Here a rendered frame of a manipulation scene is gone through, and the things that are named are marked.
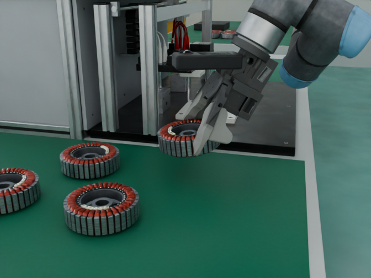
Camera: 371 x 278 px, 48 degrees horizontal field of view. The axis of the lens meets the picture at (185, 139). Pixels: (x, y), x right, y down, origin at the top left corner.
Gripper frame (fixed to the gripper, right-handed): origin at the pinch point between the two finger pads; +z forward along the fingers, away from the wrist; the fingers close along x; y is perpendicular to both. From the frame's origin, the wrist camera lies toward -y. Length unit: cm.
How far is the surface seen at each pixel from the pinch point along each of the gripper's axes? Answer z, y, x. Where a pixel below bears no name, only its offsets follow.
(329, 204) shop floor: 24, 124, 109
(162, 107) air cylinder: 3.6, 1.6, 34.7
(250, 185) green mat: 1.2, 13.2, -5.4
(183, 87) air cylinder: -1, 10, 57
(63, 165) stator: 15.7, -16.9, 4.0
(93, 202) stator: 12.2, -11.7, -12.3
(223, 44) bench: -20, 52, 186
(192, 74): -8.1, 3.7, 32.1
